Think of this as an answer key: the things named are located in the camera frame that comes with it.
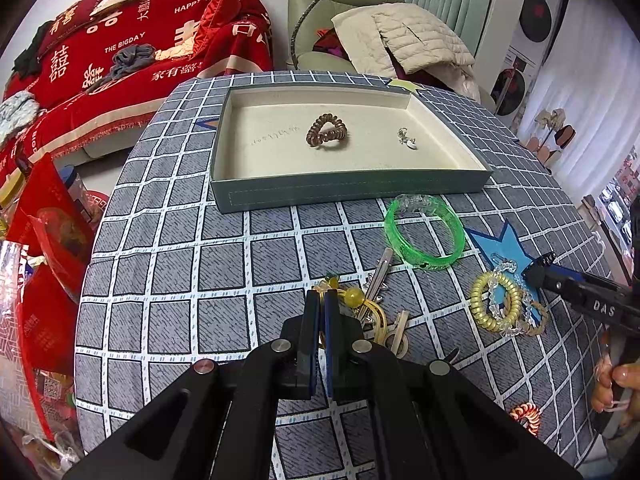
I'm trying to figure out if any clear jar blue lid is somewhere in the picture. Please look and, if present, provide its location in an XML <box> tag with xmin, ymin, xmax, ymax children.
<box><xmin>60</xmin><ymin>167</ymin><xmax>96</xmax><ymax>226</ymax></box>

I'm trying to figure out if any yellow bead bracelet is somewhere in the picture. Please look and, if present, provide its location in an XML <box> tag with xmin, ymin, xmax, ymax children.
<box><xmin>312</xmin><ymin>275</ymin><xmax>389</xmax><ymax>347</ymax></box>

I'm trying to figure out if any braided grey cable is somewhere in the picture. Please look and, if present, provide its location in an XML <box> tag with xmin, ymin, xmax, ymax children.
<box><xmin>290</xmin><ymin>0</ymin><xmax>351</xmax><ymax>69</ymax></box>

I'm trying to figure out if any cream padded coat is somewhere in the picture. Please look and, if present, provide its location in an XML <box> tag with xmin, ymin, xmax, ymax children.
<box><xmin>435</xmin><ymin>62</ymin><xmax>484</xmax><ymax>101</ymax></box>

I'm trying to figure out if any grey crumpled cloth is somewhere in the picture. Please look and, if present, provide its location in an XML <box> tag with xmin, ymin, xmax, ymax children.
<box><xmin>102</xmin><ymin>44</ymin><xmax>159</xmax><ymax>81</ymax></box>

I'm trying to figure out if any red printed blanket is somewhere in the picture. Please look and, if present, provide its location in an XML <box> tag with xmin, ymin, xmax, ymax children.
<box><xmin>0</xmin><ymin>0</ymin><xmax>274</xmax><ymax>182</ymax></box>

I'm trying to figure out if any grey checked tablecloth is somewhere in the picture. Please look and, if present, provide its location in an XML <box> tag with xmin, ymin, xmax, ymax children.
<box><xmin>74</xmin><ymin>71</ymin><xmax>632</xmax><ymax>472</ymax></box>

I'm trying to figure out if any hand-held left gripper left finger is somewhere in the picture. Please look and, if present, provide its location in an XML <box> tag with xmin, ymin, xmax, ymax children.
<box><xmin>62</xmin><ymin>290</ymin><xmax>321</xmax><ymax>480</ymax></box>

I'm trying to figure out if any red patterned packet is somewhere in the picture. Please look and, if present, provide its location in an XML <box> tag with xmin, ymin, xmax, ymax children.
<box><xmin>14</xmin><ymin>260</ymin><xmax>77</xmax><ymax>442</ymax></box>

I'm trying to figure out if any red embroidered pillow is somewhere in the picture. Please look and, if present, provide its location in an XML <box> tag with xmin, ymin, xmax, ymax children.
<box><xmin>37</xmin><ymin>0</ymin><xmax>119</xmax><ymax>54</ymax></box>

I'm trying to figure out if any tan braided hair tie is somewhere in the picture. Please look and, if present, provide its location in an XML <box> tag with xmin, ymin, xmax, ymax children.
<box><xmin>517</xmin><ymin>300</ymin><xmax>550</xmax><ymax>337</ymax></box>

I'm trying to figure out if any grey-green jewelry tray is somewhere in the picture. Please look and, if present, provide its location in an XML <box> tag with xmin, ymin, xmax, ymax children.
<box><xmin>210</xmin><ymin>85</ymin><xmax>495</xmax><ymax>214</ymax></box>

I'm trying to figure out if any clear crystal bracelet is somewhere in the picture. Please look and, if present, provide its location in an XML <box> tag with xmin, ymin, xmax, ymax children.
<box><xmin>487</xmin><ymin>255</ymin><xmax>537</xmax><ymax>339</ymax></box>

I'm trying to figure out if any thin silver chain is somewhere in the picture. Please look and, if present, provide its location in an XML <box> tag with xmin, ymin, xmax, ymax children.
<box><xmin>247</xmin><ymin>127</ymin><xmax>301</xmax><ymax>147</ymax></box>

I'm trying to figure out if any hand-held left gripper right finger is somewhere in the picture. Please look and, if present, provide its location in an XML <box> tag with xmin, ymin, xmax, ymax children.
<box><xmin>323</xmin><ymin>290</ymin><xmax>583</xmax><ymax>480</ymax></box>

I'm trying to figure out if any wooden hair clip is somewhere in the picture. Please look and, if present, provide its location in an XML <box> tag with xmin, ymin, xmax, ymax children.
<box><xmin>384</xmin><ymin>310</ymin><xmax>411</xmax><ymax>357</ymax></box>

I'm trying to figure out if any green translucent bangle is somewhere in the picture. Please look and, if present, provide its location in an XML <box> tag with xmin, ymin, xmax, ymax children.
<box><xmin>384</xmin><ymin>193</ymin><xmax>466</xmax><ymax>272</ymax></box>

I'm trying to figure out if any silver metal hair clip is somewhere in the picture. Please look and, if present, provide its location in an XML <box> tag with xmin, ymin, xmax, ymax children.
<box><xmin>357</xmin><ymin>247</ymin><xmax>396</xmax><ymax>322</ymax></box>

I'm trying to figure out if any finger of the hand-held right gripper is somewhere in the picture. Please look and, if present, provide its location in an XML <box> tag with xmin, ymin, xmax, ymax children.
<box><xmin>523</xmin><ymin>265</ymin><xmax>640</xmax><ymax>334</ymax></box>
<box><xmin>536</xmin><ymin>252</ymin><xmax>640</xmax><ymax>302</ymax></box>

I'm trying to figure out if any pale knitted cloth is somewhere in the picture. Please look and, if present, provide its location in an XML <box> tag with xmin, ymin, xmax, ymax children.
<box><xmin>0</xmin><ymin>91</ymin><xmax>41</xmax><ymax>139</ymax></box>

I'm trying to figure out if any red white spiral hair tie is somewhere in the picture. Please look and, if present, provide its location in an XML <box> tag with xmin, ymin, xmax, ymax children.
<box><xmin>510</xmin><ymin>402</ymin><xmax>542</xmax><ymax>434</ymax></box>

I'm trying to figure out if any red gift bag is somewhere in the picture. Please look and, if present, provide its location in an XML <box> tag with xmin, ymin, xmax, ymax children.
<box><xmin>7</xmin><ymin>152</ymin><xmax>96</xmax><ymax>302</ymax></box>

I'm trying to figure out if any red satin pillow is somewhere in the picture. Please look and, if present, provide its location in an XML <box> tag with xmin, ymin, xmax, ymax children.
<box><xmin>192</xmin><ymin>0</ymin><xmax>242</xmax><ymax>54</ymax></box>

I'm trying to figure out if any yellow spiral hair tie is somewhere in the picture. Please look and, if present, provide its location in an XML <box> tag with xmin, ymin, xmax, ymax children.
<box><xmin>470</xmin><ymin>272</ymin><xmax>524</xmax><ymax>332</ymax></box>

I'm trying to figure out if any black disc wall poster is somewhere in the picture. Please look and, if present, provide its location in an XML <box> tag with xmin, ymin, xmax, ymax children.
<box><xmin>519</xmin><ymin>0</ymin><xmax>554</xmax><ymax>44</ymax></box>
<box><xmin>492</xmin><ymin>67</ymin><xmax>526</xmax><ymax>116</ymax></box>

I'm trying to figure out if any beige down jacket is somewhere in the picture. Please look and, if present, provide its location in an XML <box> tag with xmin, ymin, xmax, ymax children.
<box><xmin>331</xmin><ymin>2</ymin><xmax>476</xmax><ymax>79</ymax></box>

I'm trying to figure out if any person's right hand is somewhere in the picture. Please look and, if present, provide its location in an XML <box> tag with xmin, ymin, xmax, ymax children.
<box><xmin>591</xmin><ymin>330</ymin><xmax>640</xmax><ymax>415</ymax></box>

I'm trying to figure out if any red purple garment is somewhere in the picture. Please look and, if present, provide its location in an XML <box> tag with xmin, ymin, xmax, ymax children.
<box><xmin>312</xmin><ymin>27</ymin><xmax>351</xmax><ymax>61</ymax></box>

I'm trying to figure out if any brown spiral hair tie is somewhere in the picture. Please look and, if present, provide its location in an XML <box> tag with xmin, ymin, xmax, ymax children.
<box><xmin>306</xmin><ymin>114</ymin><xmax>351</xmax><ymax>149</ymax></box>

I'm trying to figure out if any dark cloth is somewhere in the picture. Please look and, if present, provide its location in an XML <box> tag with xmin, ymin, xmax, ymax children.
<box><xmin>12</xmin><ymin>25</ymin><xmax>54</xmax><ymax>79</ymax></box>

